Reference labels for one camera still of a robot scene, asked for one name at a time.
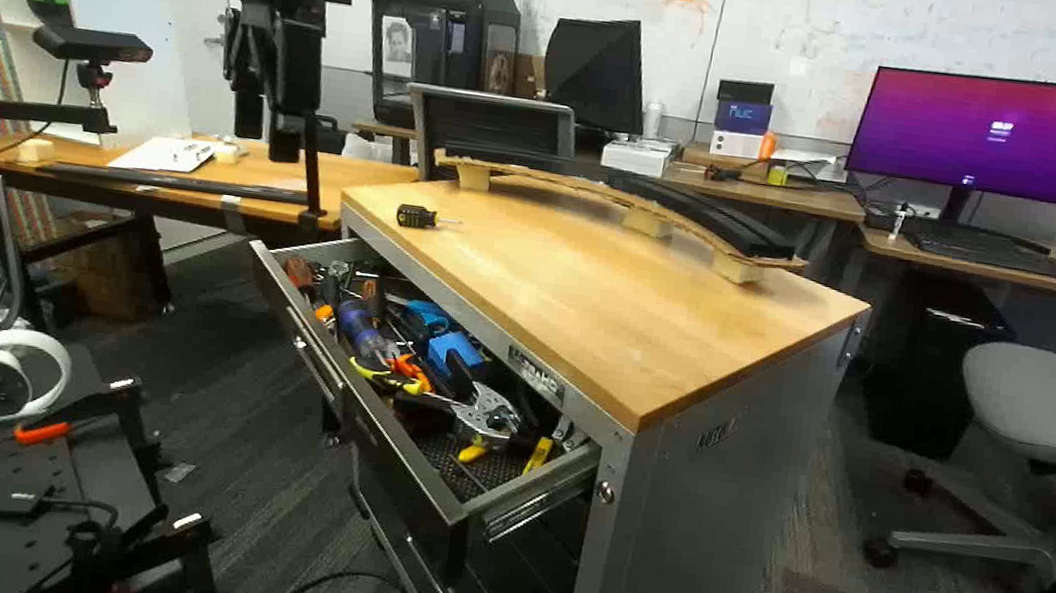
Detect heap of hand tools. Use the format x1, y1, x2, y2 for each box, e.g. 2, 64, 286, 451
260, 250, 606, 487

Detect white paper pad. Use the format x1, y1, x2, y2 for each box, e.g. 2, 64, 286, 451
105, 128, 218, 181

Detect camera on mount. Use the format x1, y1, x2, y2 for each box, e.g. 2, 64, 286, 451
0, 17, 157, 142

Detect row of wooden desks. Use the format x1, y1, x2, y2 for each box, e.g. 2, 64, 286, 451
340, 98, 1056, 304

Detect black stand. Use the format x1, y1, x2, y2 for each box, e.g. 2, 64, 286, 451
290, 108, 343, 222

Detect black computer tower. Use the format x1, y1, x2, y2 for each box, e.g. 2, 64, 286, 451
856, 268, 1021, 468

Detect black monitor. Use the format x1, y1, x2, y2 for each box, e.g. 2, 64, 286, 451
536, 9, 659, 140

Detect grey tool cabinet wooden top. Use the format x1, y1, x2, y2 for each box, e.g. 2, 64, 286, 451
207, 147, 883, 593

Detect wide monitor purple screen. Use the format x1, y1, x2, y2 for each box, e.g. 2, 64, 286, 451
838, 55, 1056, 239

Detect drawer handle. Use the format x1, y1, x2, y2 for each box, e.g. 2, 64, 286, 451
270, 303, 368, 419

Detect black 3d printer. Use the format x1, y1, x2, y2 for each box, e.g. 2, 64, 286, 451
356, 0, 528, 142

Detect wooden desk black legs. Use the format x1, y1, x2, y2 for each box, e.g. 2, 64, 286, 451
0, 108, 421, 347

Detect grey mesh office chair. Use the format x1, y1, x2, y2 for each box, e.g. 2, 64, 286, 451
397, 82, 582, 201

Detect drawer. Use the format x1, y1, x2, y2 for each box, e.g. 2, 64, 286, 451
210, 224, 626, 593

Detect long black bar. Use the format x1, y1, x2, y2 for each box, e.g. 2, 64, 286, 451
33, 157, 311, 208

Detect light wooden block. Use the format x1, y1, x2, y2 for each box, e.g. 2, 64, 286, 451
12, 134, 59, 170

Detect curved wooden rail black strip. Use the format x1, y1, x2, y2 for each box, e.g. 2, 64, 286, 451
427, 140, 818, 293

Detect black keyboard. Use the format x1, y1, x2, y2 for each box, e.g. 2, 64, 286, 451
899, 226, 1056, 283

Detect white flat box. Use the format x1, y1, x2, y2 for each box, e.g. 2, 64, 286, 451
598, 133, 680, 181

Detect orange handled clamp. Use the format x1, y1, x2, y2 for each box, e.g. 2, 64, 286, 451
10, 414, 76, 452

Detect black stubby screwdriver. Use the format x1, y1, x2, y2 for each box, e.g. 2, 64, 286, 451
395, 203, 465, 236

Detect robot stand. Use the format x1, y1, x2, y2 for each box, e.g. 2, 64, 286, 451
0, 334, 250, 593

